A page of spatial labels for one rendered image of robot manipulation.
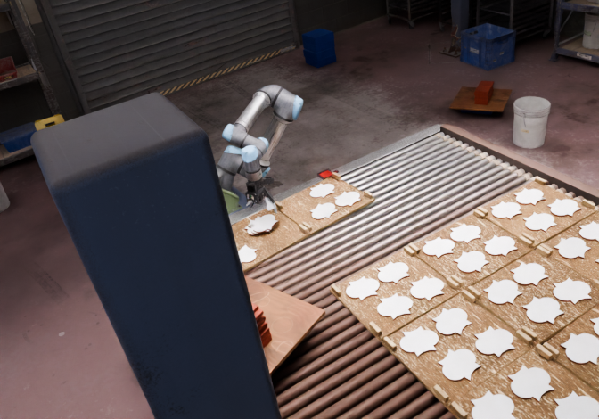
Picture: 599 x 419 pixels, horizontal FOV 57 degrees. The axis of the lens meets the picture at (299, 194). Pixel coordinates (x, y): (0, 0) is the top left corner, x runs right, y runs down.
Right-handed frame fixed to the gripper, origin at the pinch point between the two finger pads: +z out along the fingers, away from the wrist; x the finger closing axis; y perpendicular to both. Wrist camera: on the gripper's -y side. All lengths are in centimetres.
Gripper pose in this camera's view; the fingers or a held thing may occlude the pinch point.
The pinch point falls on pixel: (264, 209)
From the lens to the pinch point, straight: 270.6
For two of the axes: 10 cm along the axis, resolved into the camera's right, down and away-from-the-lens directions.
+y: -4.8, 5.3, -6.9
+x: 8.6, 1.7, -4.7
